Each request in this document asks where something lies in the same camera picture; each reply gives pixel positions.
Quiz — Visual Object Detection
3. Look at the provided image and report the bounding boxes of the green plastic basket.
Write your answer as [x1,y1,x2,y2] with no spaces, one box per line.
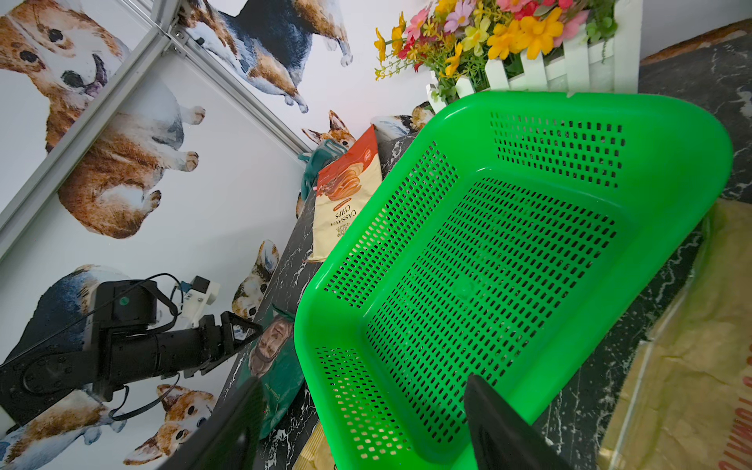
[294,91,734,469]

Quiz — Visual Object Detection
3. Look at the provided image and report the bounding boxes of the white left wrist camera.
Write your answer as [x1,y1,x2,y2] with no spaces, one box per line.
[176,275,221,328]

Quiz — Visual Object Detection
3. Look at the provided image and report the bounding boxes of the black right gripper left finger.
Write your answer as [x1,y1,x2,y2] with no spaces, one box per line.
[160,378,266,470]

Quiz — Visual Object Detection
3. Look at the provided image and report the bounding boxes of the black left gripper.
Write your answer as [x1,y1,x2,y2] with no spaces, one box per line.
[154,311,264,378]

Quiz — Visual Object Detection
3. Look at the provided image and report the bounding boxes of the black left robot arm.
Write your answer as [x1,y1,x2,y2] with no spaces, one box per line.
[1,278,264,433]

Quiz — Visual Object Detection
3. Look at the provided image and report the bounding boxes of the aluminium frame rails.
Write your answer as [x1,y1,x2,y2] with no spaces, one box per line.
[1,1,300,262]

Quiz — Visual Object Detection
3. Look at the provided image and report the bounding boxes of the colourful flowers in white fence planter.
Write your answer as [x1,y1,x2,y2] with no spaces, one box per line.
[374,1,642,111]

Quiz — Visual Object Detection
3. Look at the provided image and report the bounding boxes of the tan kettle chips bag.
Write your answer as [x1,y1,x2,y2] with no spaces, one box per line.
[293,422,337,470]

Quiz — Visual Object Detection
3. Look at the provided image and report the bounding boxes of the green Real chips bag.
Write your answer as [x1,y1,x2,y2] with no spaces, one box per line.
[233,305,304,440]

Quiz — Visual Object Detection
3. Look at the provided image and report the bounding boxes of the red cream cassava chips bag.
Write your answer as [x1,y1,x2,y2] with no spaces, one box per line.
[307,125,383,262]

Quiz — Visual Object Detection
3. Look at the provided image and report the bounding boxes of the teal green cloth item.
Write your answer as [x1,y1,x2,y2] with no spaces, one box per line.
[298,139,348,202]

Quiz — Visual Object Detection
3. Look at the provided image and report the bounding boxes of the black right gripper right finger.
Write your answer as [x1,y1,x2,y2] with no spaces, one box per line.
[463,374,570,470]

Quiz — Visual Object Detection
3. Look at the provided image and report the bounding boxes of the tan balsamico tomato chips bag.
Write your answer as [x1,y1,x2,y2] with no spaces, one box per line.
[597,200,751,469]

